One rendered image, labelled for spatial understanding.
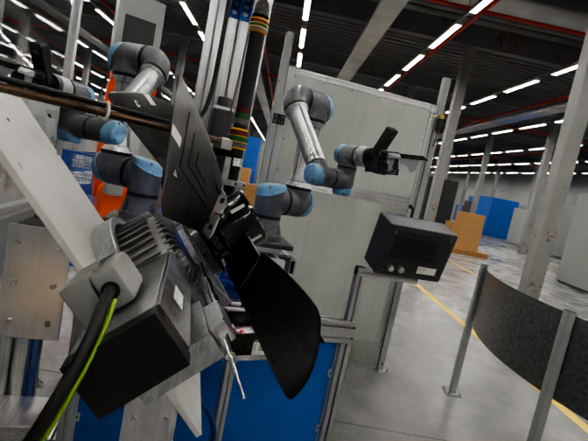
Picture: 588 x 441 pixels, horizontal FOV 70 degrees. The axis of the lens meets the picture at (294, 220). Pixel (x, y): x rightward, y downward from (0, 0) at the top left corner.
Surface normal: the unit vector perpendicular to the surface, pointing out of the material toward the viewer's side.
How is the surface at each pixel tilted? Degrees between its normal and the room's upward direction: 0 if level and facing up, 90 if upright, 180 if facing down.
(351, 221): 90
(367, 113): 91
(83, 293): 90
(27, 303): 90
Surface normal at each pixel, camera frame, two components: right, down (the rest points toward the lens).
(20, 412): 0.20, -0.97
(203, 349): 0.35, 0.38
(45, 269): 0.23, 0.15
